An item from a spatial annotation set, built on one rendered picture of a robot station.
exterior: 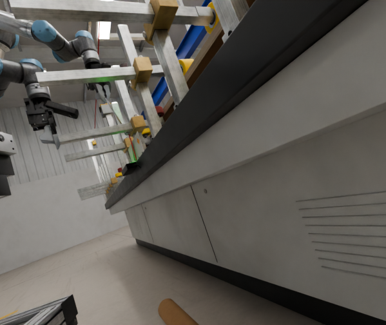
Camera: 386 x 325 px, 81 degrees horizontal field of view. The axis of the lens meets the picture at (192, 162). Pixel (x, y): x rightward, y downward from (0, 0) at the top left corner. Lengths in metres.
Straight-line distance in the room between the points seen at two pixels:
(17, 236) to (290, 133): 8.68
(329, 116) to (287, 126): 0.06
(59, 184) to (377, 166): 8.66
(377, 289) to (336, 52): 0.51
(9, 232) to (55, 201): 1.41
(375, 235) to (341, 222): 0.07
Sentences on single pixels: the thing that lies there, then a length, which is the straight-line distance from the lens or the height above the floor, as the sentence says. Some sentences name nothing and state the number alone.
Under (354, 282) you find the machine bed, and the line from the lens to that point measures 0.70.
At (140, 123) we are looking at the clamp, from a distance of 1.00.
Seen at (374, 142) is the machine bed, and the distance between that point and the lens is 0.54.
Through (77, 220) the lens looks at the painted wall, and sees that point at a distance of 8.69.
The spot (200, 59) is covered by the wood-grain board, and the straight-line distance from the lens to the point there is 0.79.
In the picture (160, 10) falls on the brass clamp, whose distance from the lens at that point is 0.65.
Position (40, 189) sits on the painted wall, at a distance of 8.85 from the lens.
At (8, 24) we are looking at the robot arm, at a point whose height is 1.41.
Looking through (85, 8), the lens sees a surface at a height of 0.94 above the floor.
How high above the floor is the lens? 0.51
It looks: 6 degrees up
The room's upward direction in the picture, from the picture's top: 19 degrees counter-clockwise
